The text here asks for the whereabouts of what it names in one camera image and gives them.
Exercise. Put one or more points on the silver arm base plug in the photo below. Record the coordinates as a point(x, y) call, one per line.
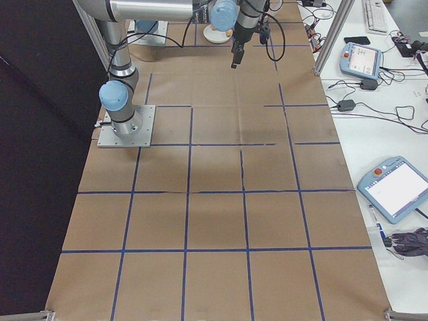
point(100, 124)

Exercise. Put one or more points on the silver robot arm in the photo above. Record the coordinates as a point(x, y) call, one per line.
point(147, 26)
point(115, 50)

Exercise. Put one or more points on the white round plate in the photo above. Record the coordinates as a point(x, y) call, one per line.
point(214, 37)

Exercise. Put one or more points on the clear plastic egg box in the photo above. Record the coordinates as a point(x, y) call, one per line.
point(277, 4)

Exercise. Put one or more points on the black orange usb adapter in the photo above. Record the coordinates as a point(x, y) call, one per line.
point(309, 28)
point(316, 41)

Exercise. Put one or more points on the white computer mouse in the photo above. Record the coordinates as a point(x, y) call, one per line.
point(325, 14)

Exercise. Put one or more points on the black smartphone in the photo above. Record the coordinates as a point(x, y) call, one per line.
point(357, 40)

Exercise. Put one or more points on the black power adapter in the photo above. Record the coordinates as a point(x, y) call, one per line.
point(346, 105)
point(368, 84)

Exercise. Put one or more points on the blue grey teach pendant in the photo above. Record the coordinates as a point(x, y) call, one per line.
point(361, 61)
point(394, 187)

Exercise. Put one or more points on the white keyboard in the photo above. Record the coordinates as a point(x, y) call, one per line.
point(376, 16)

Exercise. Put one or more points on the white side desk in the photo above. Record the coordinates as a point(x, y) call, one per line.
point(368, 140)

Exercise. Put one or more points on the black electronics box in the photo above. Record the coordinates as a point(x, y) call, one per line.
point(408, 49)

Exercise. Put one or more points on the white marker pen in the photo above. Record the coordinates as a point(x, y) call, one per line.
point(376, 219)

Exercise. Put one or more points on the dark purple folded umbrella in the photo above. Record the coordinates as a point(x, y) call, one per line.
point(411, 242)

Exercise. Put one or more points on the aluminium corner profile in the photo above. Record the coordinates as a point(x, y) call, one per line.
point(401, 316)
point(33, 316)

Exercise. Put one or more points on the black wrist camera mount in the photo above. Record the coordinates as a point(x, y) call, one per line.
point(264, 31)

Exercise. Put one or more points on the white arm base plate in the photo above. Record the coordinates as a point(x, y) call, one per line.
point(147, 137)
point(160, 40)

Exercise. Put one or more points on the aluminium profile post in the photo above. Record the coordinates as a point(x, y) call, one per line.
point(97, 43)
point(331, 36)

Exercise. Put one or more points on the black frame cover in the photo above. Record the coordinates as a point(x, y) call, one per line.
point(33, 133)

